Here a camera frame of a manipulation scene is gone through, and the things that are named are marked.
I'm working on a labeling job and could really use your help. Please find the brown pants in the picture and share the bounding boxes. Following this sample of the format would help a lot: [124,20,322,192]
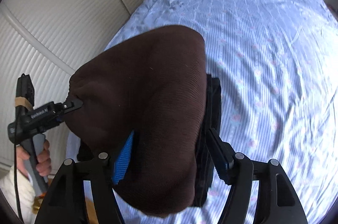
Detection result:
[65,26,207,217]

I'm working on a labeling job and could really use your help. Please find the white sleeve forearm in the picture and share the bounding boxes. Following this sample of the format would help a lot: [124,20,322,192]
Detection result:
[0,164,40,224]

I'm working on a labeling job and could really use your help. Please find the person's left hand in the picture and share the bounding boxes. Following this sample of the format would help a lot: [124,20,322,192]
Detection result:
[16,140,52,178]

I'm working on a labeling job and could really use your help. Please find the black folded clothes stack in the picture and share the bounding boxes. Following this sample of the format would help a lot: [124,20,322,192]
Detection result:
[76,73,222,209]

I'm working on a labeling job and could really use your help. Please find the blue patterned bed sheet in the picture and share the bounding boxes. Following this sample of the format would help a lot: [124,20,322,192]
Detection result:
[106,0,337,223]

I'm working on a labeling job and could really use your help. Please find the black cable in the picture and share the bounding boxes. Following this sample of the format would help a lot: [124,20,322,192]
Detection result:
[12,78,26,224]

